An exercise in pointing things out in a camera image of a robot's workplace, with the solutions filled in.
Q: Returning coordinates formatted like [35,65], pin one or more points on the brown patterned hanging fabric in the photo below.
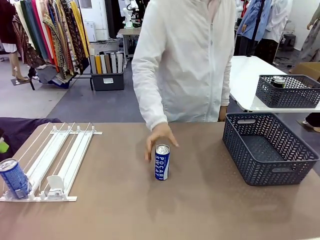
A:
[71,30]

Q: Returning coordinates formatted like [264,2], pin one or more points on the grey background workbench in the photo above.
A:
[128,42]

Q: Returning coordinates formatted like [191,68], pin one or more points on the black Pepsi zero can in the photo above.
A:
[278,82]

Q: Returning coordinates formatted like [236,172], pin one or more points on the dark navy cloth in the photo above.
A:
[20,130]

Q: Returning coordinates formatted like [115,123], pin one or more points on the person's right hand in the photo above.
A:
[160,131]

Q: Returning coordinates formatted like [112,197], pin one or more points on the black stand pole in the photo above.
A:
[255,32]

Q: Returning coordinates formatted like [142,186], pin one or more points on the grey fabric board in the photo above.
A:
[93,64]

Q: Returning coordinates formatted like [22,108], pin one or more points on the person's torso white jacket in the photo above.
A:
[185,62]

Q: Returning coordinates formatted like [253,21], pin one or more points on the brown cardboard box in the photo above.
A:
[307,68]

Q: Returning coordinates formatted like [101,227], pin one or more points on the yellow hanging fabric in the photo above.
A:
[80,27]

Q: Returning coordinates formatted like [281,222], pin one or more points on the person's left hand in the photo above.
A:
[223,113]

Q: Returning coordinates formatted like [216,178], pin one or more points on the grey stool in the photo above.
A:
[290,41]

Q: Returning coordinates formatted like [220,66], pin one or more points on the small white air purifier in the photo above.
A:
[90,31]

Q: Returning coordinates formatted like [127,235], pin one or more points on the person's right forearm white sleeve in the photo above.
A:
[147,105]

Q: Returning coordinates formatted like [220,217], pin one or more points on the white fabric board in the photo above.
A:
[120,62]

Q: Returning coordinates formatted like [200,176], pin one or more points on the blue Pocari Sweat can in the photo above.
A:
[15,180]
[162,165]

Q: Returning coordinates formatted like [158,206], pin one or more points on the small dark grey basket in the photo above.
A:
[287,97]

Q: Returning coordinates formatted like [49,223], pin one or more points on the grey cloth pile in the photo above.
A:
[50,73]

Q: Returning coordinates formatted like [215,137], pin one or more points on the orange hanging fabric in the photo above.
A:
[51,42]

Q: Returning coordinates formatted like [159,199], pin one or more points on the grey bin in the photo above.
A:
[107,81]

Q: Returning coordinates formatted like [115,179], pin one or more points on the mannequin in dark red garment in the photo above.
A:
[7,22]

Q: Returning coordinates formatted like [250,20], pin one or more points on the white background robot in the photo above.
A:
[128,15]

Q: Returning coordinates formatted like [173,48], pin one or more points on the brown fabric board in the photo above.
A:
[108,63]

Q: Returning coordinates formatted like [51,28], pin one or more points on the white hanging garment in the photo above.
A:
[278,20]

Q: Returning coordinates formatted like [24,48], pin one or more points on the white can dispenser rack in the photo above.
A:
[62,155]

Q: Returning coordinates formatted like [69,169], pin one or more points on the white dispenser pusher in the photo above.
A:
[56,185]

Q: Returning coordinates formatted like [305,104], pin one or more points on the yellow fabric board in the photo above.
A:
[98,64]

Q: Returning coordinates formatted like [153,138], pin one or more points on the person's left forearm white sleeve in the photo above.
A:
[226,87]

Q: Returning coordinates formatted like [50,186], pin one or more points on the white side table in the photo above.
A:
[245,75]

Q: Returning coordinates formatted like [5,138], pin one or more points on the large dark grey basket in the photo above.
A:
[250,160]

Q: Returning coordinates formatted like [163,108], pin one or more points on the black clothes rack frame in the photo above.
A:
[85,75]

